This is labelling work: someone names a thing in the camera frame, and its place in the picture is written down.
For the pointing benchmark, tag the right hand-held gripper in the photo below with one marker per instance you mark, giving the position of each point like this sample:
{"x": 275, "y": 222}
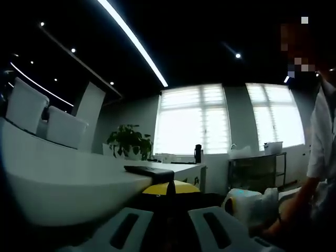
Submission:
{"x": 249, "y": 207}

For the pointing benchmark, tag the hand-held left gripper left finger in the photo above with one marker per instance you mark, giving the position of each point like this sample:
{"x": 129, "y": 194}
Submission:
{"x": 131, "y": 231}

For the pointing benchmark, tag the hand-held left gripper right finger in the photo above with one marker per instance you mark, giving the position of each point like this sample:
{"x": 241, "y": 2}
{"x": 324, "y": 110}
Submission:
{"x": 210, "y": 231}

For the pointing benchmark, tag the black fixed fixture clamp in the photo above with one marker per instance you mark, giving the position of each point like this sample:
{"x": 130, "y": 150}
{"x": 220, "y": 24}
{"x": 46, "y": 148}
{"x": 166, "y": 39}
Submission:
{"x": 147, "y": 170}

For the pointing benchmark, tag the metal shelf rack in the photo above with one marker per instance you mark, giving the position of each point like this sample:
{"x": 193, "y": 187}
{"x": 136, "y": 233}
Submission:
{"x": 257, "y": 170}

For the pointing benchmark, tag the white plastic bag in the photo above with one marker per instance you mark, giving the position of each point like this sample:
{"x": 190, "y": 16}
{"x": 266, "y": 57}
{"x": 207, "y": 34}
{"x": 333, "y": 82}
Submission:
{"x": 240, "y": 152}

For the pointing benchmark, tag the white plastic tub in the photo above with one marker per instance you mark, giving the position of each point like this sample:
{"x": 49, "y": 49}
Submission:
{"x": 273, "y": 148}

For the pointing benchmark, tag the black flat device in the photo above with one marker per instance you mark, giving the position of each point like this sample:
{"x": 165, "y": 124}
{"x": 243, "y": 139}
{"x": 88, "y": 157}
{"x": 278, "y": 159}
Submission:
{"x": 198, "y": 153}

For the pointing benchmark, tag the white chair backrest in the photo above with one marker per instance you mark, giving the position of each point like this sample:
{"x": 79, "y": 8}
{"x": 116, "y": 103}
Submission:
{"x": 106, "y": 149}

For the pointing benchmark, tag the potted green plant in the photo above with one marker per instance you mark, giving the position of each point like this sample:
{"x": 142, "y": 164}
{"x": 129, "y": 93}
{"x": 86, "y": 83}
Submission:
{"x": 128, "y": 141}

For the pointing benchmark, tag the window with white blinds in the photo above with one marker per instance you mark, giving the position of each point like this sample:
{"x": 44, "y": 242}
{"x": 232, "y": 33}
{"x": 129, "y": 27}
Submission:
{"x": 275, "y": 118}
{"x": 191, "y": 120}

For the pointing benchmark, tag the person in white shirt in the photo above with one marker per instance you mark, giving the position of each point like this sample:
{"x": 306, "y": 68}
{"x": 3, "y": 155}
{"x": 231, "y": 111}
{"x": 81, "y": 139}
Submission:
{"x": 323, "y": 144}

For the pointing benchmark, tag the white plastic storage box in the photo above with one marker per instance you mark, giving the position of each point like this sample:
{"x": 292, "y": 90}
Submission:
{"x": 26, "y": 107}
{"x": 67, "y": 128}

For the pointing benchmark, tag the white square pillar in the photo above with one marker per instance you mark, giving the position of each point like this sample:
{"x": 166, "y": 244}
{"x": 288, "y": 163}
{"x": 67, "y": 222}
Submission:
{"x": 90, "y": 115}

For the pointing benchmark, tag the long curved ceiling light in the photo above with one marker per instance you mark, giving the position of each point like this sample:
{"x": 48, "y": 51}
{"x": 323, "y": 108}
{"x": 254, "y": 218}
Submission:
{"x": 134, "y": 42}

